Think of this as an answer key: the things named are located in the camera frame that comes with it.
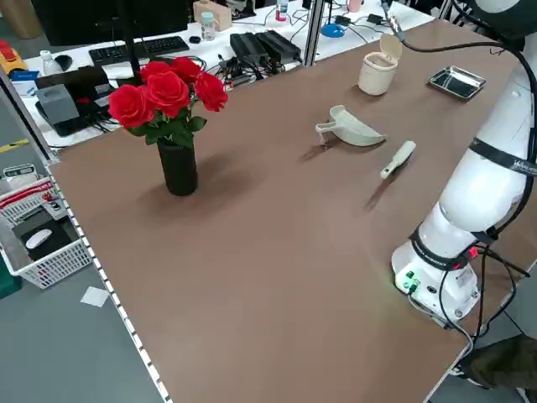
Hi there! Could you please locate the pale green plastic dustpan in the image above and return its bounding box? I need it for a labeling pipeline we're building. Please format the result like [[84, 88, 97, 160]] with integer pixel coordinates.
[[315, 104, 388, 148]]

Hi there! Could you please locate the square metal tray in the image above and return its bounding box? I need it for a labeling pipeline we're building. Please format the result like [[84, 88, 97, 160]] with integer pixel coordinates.
[[427, 65, 487, 102]]

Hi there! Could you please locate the black cylindrical vase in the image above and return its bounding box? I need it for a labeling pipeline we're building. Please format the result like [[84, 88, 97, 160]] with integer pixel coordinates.
[[157, 140, 199, 197]]

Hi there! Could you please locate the grey power strip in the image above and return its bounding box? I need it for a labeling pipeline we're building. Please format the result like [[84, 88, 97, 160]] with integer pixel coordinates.
[[216, 53, 278, 87]]

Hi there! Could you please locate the pale green hand brush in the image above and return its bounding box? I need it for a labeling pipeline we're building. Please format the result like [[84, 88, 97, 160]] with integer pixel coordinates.
[[379, 140, 417, 181]]

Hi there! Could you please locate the red rose bouquet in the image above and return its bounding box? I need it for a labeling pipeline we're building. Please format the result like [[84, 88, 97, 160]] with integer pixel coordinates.
[[107, 56, 230, 149]]

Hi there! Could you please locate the black power adapter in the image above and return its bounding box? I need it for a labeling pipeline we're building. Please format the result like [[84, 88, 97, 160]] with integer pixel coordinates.
[[255, 29, 302, 64], [229, 32, 269, 68]]

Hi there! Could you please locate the cream bin with flip lid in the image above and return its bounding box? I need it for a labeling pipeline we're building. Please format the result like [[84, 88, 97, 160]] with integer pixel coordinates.
[[357, 33, 403, 97]]

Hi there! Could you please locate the white desk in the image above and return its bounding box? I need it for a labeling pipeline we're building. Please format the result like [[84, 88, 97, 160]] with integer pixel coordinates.
[[20, 0, 314, 148]]

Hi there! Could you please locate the blue bowl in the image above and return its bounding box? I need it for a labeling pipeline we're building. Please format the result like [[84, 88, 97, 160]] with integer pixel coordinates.
[[321, 23, 352, 39]]

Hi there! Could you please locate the clear bottle teal lid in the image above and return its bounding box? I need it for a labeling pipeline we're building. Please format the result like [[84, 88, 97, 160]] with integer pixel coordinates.
[[200, 11, 216, 42]]

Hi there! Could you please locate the black keyboard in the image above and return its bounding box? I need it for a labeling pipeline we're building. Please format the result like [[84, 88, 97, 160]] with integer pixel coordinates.
[[88, 36, 190, 66]]

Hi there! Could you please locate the tan wooden box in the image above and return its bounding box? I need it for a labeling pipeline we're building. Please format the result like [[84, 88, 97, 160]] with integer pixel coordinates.
[[192, 0, 232, 30]]

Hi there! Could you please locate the white paper sheet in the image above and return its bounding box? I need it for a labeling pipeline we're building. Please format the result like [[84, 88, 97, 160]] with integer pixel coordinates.
[[79, 285, 111, 308]]

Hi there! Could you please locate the black pole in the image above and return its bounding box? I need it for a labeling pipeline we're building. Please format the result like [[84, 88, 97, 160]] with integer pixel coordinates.
[[117, 0, 143, 83]]

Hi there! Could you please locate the black mouse pad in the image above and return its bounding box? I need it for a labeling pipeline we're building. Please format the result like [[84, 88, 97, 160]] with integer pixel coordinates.
[[12, 217, 81, 261]]

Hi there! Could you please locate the black device box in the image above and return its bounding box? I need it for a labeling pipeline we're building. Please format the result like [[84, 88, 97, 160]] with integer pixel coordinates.
[[35, 65, 111, 110]]

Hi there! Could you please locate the white plastic basket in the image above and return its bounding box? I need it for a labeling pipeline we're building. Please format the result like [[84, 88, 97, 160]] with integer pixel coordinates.
[[0, 175, 94, 290]]

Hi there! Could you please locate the grey box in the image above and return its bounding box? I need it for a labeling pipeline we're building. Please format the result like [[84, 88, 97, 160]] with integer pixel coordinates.
[[36, 83, 81, 125]]

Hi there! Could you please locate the white computer mouse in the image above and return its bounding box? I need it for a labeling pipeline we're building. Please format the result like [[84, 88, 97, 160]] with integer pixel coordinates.
[[25, 228, 54, 249]]

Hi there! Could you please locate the digital scale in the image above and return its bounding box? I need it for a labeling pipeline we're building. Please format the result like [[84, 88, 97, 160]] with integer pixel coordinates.
[[3, 163, 39, 190]]

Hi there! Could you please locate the black monitor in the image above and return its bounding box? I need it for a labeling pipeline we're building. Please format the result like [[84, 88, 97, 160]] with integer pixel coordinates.
[[31, 0, 190, 47]]

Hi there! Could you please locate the white plastic bottle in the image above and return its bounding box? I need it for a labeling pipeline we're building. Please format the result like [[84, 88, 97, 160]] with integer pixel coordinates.
[[40, 49, 58, 76]]

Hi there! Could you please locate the blue and white carton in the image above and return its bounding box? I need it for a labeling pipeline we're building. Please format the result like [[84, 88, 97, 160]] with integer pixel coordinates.
[[10, 69, 41, 100]]

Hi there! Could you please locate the green box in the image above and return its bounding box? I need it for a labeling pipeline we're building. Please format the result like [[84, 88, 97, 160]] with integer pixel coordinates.
[[0, 264, 22, 300]]

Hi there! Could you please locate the person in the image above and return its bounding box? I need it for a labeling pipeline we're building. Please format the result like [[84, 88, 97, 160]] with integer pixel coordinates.
[[455, 335, 537, 403]]

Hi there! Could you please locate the aluminium frame post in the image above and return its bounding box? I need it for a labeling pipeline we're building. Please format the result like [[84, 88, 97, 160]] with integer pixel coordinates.
[[304, 0, 327, 67]]

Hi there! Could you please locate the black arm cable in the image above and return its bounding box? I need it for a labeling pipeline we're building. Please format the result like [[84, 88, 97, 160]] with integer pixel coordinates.
[[379, 0, 537, 244]]

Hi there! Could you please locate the black base cable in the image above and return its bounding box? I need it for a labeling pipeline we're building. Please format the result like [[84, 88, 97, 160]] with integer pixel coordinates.
[[435, 245, 530, 341]]

